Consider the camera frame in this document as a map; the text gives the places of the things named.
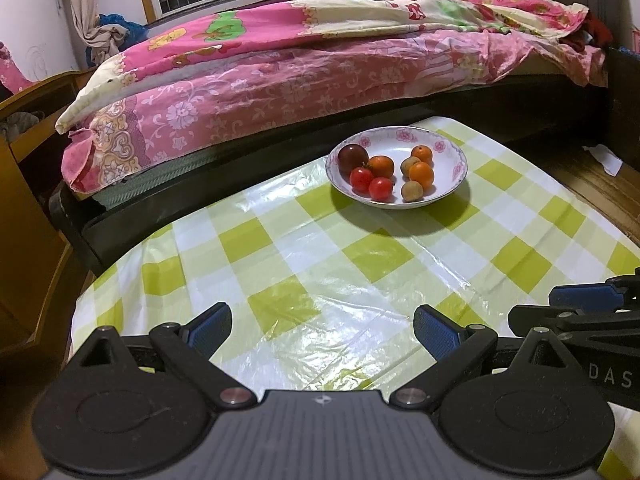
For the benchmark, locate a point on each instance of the dark bed frame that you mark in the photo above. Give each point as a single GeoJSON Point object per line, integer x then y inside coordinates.
{"type": "Point", "coordinates": [200, 180]}

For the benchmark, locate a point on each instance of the smooth orange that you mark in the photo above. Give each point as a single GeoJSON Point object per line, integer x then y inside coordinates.
{"type": "Point", "coordinates": [422, 174]}

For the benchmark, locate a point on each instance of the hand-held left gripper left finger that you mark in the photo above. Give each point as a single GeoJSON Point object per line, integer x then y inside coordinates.
{"type": "Point", "coordinates": [212, 330]}

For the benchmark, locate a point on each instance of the small tangerine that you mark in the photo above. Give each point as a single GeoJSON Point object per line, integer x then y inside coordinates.
{"type": "Point", "coordinates": [421, 153]}

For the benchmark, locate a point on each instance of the tangerine with dark stem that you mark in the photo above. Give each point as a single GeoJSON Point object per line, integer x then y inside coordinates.
{"type": "Point", "coordinates": [381, 166]}

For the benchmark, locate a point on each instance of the small brown longan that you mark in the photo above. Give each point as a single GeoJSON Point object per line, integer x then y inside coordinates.
{"type": "Point", "coordinates": [410, 166]}

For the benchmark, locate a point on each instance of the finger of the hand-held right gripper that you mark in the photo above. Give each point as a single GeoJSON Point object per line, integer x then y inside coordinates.
{"type": "Point", "coordinates": [535, 319]}
{"type": "Point", "coordinates": [585, 294]}

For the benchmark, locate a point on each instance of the white floral rim plate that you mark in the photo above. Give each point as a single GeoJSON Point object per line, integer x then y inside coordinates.
{"type": "Point", "coordinates": [445, 147]}

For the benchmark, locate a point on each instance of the dark purple tomato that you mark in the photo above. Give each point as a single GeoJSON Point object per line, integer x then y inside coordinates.
{"type": "Point", "coordinates": [352, 158]}

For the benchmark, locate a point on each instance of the green checked tablecloth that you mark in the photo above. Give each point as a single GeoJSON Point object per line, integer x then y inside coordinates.
{"type": "Point", "coordinates": [325, 270]}

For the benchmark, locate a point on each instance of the blue bag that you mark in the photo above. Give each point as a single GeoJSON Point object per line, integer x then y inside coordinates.
{"type": "Point", "coordinates": [122, 30]}

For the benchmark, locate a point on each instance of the pink floral bedsheet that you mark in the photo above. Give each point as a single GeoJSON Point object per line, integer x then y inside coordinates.
{"type": "Point", "coordinates": [250, 90]}

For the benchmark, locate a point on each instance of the brown longan with stem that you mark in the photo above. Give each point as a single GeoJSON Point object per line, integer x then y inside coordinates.
{"type": "Point", "coordinates": [413, 191]}

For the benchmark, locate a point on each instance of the white paper scrap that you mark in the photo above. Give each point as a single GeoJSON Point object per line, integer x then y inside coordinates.
{"type": "Point", "coordinates": [606, 157]}

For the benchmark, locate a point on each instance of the light wooden cabinet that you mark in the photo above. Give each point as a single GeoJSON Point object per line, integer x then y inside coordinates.
{"type": "Point", "coordinates": [30, 220]}

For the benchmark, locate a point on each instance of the red tomato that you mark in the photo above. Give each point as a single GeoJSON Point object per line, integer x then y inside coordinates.
{"type": "Point", "coordinates": [361, 179]}
{"type": "Point", "coordinates": [381, 189]}

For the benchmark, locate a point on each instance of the dark wooden nightstand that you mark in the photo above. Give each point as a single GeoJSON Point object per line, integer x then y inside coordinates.
{"type": "Point", "coordinates": [625, 105]}

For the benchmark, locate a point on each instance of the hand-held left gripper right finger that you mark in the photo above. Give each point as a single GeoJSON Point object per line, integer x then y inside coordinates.
{"type": "Point", "coordinates": [435, 332]}

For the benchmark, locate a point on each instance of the beige curtain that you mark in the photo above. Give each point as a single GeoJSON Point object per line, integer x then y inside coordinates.
{"type": "Point", "coordinates": [82, 5]}

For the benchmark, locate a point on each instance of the red cloth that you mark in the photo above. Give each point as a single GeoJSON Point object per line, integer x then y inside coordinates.
{"type": "Point", "coordinates": [597, 30]}

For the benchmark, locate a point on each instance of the cartoon print quilt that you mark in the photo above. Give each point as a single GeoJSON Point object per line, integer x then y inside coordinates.
{"type": "Point", "coordinates": [250, 35]}

